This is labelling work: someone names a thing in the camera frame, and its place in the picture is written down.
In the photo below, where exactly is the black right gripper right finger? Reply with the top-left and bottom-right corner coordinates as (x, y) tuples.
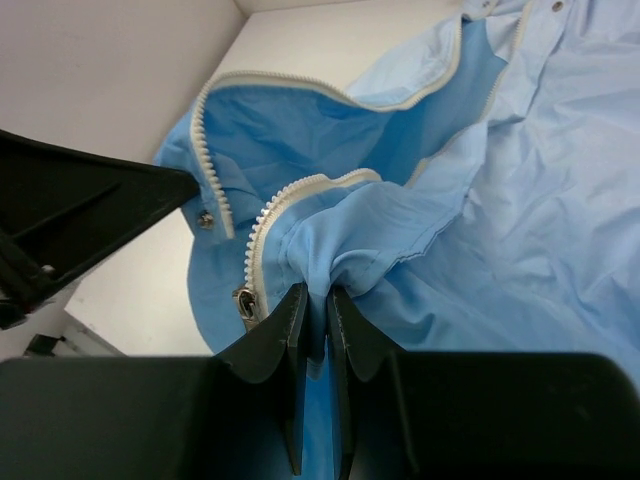
(327, 287), (406, 479)

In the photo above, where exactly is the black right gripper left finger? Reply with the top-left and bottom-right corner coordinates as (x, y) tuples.
(214, 283), (308, 475)

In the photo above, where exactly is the light blue zip jacket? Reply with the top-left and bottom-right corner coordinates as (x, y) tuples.
(155, 1), (639, 479)

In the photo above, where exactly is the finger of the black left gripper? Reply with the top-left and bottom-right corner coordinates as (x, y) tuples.
(1, 132), (199, 330)

